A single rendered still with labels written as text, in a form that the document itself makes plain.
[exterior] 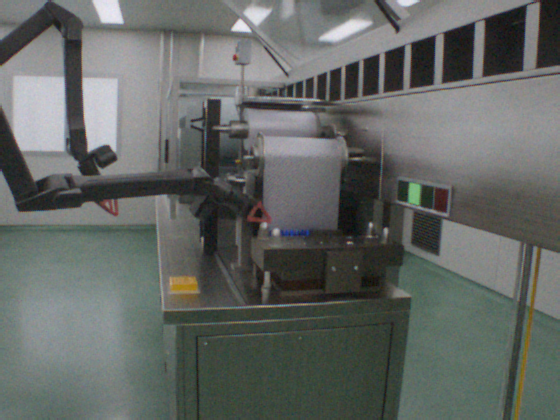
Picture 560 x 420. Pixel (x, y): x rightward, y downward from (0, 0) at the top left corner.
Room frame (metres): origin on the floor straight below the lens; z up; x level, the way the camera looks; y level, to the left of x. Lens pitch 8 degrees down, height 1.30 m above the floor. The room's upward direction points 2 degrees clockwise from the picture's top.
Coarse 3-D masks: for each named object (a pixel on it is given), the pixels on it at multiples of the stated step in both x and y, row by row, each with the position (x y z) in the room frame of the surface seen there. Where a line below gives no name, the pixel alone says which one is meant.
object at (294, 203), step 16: (272, 192) 1.39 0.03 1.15; (288, 192) 1.41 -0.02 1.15; (304, 192) 1.42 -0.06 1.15; (320, 192) 1.43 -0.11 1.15; (336, 192) 1.45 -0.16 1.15; (272, 208) 1.39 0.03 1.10; (288, 208) 1.41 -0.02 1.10; (304, 208) 1.42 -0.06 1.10; (320, 208) 1.43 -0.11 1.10; (336, 208) 1.45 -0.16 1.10; (272, 224) 1.39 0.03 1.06; (288, 224) 1.41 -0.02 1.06; (304, 224) 1.42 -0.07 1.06; (320, 224) 1.43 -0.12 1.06; (336, 224) 1.45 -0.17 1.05
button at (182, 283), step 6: (180, 276) 1.26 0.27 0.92; (186, 276) 1.26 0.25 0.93; (192, 276) 1.26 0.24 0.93; (174, 282) 1.20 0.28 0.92; (180, 282) 1.20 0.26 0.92; (186, 282) 1.21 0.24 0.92; (192, 282) 1.21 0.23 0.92; (174, 288) 1.19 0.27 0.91; (180, 288) 1.19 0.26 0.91; (186, 288) 1.20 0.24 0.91; (192, 288) 1.20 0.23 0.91
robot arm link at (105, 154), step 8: (80, 144) 1.45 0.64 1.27; (104, 144) 1.52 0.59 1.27; (80, 152) 1.45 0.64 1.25; (88, 152) 1.49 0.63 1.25; (96, 152) 1.50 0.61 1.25; (104, 152) 1.51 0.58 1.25; (112, 152) 1.52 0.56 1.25; (80, 160) 1.45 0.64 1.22; (104, 160) 1.50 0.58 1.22; (112, 160) 1.52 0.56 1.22; (104, 168) 1.52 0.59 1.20
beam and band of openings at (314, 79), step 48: (480, 0) 0.99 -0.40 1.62; (528, 0) 0.85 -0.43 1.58; (336, 48) 1.79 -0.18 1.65; (384, 48) 1.41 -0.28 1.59; (432, 48) 1.29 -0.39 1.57; (480, 48) 0.98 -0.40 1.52; (528, 48) 0.85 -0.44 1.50; (288, 96) 2.44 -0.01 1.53; (336, 96) 1.86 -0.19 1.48; (384, 96) 1.40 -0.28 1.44
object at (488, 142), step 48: (432, 96) 1.14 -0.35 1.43; (480, 96) 0.96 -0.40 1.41; (528, 96) 0.83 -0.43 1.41; (384, 144) 1.37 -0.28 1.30; (432, 144) 1.13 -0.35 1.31; (480, 144) 0.96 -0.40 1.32; (528, 144) 0.82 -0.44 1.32; (384, 192) 1.36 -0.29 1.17; (480, 192) 0.94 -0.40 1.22; (528, 192) 0.81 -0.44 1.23; (528, 240) 0.80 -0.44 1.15
